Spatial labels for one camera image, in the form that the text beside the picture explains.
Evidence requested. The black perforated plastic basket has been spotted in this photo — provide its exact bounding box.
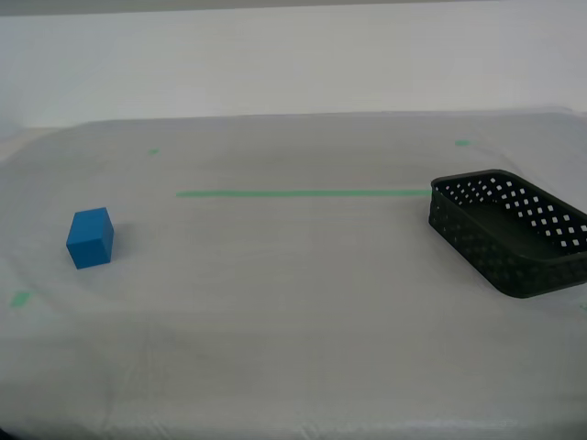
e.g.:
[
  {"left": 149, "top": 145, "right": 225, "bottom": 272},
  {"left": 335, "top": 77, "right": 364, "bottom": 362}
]
[{"left": 428, "top": 169, "right": 587, "bottom": 300}]

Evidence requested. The long green tape strip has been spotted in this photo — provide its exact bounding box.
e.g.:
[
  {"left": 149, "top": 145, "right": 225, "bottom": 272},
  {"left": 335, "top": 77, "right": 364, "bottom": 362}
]
[{"left": 176, "top": 188, "right": 433, "bottom": 199}]

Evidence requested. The blue rectangular block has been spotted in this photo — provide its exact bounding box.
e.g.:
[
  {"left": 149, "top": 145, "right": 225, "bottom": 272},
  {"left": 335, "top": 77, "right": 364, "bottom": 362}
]
[{"left": 65, "top": 206, "right": 116, "bottom": 270}]

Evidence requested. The white table cloth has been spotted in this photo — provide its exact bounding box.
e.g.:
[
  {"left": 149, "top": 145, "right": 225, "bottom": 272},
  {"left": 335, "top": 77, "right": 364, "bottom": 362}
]
[{"left": 0, "top": 107, "right": 587, "bottom": 440}]

